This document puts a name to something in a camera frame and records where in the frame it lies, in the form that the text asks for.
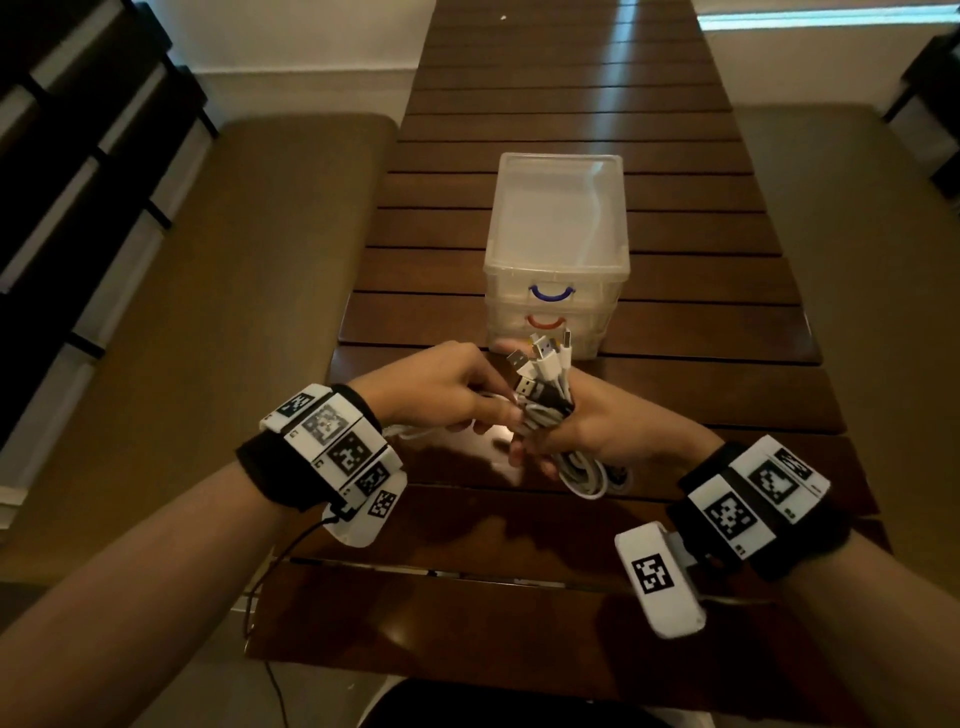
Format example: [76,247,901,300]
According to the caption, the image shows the person's right hand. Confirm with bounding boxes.
[508,368,725,481]

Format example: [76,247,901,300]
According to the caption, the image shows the person's left hand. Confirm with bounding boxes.
[348,341,525,436]

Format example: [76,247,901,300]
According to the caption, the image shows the clear drawer yellow handle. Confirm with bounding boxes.
[491,329,609,361]

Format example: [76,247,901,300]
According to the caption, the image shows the tangle of white cables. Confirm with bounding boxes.
[382,329,613,502]

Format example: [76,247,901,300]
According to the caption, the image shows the clear drawer red handle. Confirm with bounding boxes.
[487,299,616,339]

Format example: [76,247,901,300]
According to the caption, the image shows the clear drawer blue handle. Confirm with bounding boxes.
[485,266,630,309]

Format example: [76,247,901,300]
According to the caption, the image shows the clear plastic three-drawer organiser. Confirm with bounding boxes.
[483,152,631,361]

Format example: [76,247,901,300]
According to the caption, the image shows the person's left forearm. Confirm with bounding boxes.
[0,461,290,728]

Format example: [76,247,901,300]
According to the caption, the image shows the person's right forearm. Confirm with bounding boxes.
[772,528,960,728]

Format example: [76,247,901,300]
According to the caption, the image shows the person's black garment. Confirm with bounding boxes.
[378,678,673,728]

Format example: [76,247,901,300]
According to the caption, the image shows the black marker wristband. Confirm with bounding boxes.
[236,383,406,519]
[665,434,853,583]

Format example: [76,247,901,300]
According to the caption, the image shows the brown bench cushion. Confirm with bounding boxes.
[0,112,399,586]
[734,103,960,594]

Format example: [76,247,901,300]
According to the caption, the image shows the brown slatted wooden table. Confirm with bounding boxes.
[245,0,894,718]

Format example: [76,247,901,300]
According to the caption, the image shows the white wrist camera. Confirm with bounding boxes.
[614,521,708,640]
[322,472,409,549]

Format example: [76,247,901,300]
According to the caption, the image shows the thin black camera cable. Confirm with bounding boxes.
[241,513,339,728]

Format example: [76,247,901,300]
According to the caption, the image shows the wall light strip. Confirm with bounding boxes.
[697,5,960,31]

